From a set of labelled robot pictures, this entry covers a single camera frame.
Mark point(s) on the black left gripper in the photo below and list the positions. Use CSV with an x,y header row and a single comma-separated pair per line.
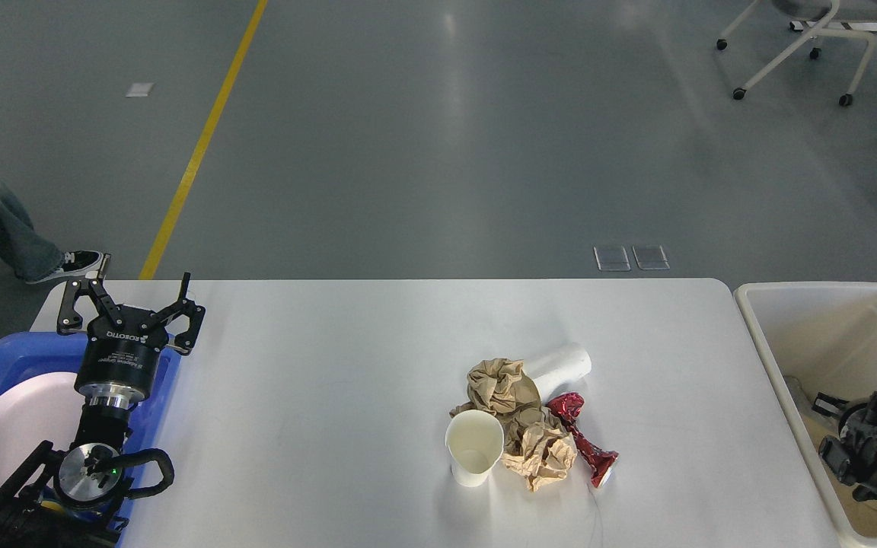
x,y
120,358

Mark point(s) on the pink plate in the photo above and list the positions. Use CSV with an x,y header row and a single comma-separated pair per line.
x,y
43,408

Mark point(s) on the light brown paper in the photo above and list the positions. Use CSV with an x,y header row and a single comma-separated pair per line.
x,y
539,453

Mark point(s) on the white paper cup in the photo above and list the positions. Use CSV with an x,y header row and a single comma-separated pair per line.
x,y
557,368
474,440

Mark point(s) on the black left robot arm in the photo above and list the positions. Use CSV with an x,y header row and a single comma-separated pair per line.
x,y
72,496

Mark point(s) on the clear plastic wrap in bin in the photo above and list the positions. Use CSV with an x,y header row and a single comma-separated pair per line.
x,y
803,403

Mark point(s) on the black white sneaker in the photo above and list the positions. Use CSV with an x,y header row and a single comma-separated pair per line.
x,y
73,264

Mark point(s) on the beige plastic bin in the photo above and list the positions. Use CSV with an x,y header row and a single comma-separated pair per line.
x,y
825,334

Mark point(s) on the blue plastic tray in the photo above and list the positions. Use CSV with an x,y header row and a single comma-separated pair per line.
x,y
26,355

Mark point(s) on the person leg in jeans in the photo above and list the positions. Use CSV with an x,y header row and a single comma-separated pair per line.
x,y
31,256

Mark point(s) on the crushed red can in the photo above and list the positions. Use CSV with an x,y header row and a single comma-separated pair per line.
x,y
567,408

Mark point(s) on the lying white paper cup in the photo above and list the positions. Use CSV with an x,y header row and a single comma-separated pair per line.
x,y
557,368

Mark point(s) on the dark crumpled brown paper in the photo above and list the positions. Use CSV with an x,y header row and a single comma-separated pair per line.
x,y
500,387

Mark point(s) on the white rolling chair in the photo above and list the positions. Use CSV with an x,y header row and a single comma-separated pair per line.
x,y
820,19

